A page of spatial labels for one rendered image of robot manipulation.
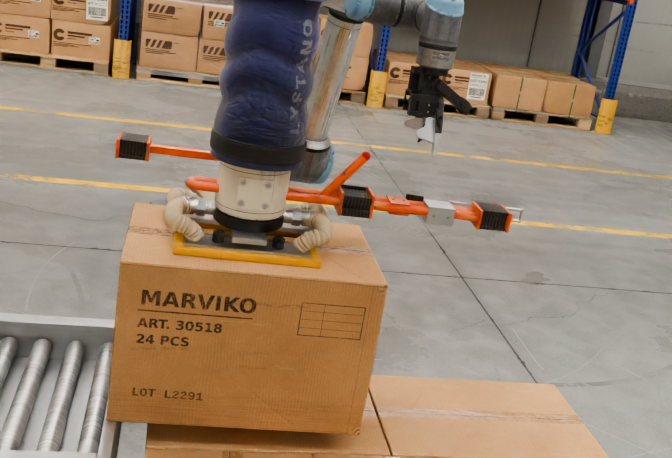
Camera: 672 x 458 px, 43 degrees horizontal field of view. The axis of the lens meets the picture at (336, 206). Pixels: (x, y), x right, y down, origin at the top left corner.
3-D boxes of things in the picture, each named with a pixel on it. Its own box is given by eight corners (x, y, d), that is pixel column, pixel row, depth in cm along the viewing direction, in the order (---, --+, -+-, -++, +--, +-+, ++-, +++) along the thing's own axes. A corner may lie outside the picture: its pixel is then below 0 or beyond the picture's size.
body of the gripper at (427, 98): (401, 112, 209) (409, 62, 205) (435, 116, 210) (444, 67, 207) (408, 118, 201) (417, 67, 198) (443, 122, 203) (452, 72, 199)
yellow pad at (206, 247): (172, 255, 192) (174, 234, 190) (173, 239, 201) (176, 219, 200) (320, 269, 198) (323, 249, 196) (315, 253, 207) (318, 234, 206)
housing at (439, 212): (425, 224, 210) (429, 206, 209) (419, 215, 216) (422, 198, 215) (452, 227, 211) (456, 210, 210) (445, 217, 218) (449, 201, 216)
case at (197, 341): (105, 421, 196) (119, 260, 184) (121, 339, 234) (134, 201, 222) (359, 435, 207) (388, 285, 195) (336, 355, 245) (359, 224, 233)
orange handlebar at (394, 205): (137, 187, 198) (138, 173, 196) (146, 153, 226) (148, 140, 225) (514, 229, 214) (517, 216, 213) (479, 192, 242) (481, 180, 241)
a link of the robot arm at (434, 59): (450, 48, 206) (461, 53, 197) (446, 68, 208) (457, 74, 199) (414, 43, 205) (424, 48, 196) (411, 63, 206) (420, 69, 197)
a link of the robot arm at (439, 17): (455, -6, 204) (473, -2, 195) (446, 47, 207) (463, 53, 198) (419, -11, 201) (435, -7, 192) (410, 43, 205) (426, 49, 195)
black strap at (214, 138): (209, 158, 189) (211, 141, 188) (209, 133, 211) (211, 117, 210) (309, 170, 193) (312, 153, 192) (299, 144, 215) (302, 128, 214)
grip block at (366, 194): (337, 216, 205) (341, 193, 203) (332, 203, 214) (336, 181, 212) (372, 220, 206) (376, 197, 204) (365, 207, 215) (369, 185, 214)
